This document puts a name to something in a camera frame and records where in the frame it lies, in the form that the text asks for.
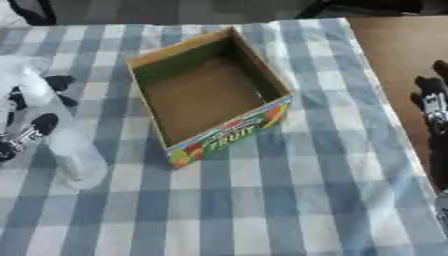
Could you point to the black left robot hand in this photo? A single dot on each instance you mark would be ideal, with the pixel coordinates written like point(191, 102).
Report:
point(45, 122)

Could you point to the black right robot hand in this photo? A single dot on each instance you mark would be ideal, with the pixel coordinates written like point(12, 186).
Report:
point(438, 146)

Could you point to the clear plastic bottle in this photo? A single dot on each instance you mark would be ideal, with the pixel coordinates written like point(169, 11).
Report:
point(80, 156)

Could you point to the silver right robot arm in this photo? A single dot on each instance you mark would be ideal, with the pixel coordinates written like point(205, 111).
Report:
point(443, 210)

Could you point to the tan cardboard box green inside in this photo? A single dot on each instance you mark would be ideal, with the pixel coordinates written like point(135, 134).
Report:
point(204, 96)

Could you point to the black chair leg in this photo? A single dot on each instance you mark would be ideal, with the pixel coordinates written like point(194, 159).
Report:
point(35, 13)

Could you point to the black chair base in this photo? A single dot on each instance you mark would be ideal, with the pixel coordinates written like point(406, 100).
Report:
point(373, 6)

